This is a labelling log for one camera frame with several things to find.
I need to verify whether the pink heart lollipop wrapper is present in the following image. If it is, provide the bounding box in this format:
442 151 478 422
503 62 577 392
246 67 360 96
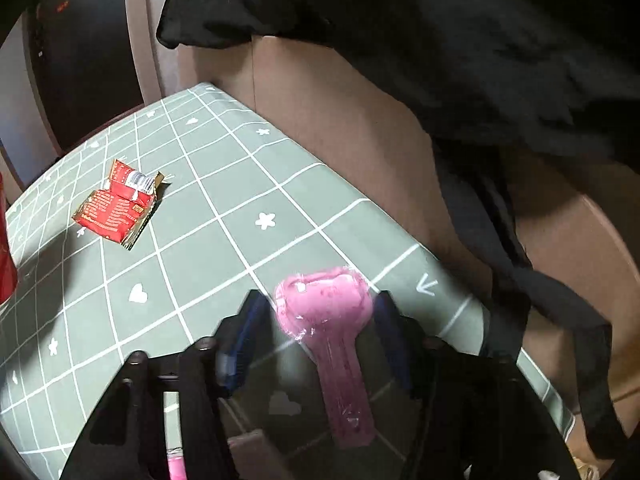
273 266 375 448

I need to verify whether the red snack wrapper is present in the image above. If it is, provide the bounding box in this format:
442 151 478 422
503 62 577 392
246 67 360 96
72 159 165 250

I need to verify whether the red paper cup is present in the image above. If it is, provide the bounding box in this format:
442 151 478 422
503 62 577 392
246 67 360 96
0 177 17 304

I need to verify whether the trash bin with yellow bag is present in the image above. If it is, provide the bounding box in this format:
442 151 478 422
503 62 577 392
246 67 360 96
573 456 601 480

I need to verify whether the green grid table mat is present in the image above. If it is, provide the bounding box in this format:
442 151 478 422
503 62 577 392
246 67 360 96
0 81 576 480

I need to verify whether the black refrigerator with magnets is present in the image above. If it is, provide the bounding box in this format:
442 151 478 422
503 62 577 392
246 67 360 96
27 0 143 151

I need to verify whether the black bag with straps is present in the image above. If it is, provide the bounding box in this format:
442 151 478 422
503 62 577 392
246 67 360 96
156 0 639 460

